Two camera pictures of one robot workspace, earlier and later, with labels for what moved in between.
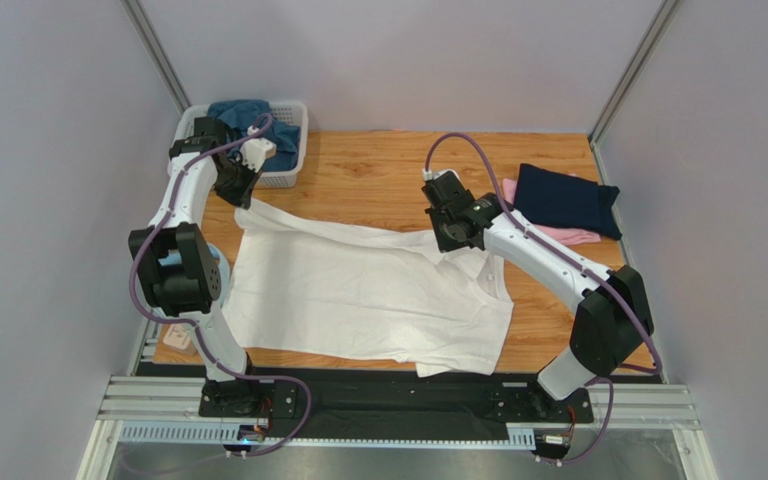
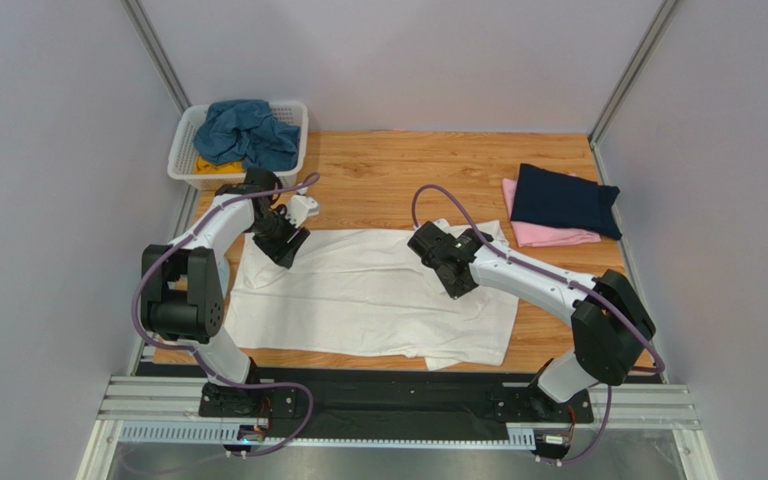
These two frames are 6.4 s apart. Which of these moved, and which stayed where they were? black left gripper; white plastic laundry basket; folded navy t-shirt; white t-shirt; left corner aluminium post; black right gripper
Moved: black right gripper; black left gripper
Stayed: white t-shirt; left corner aluminium post; white plastic laundry basket; folded navy t-shirt
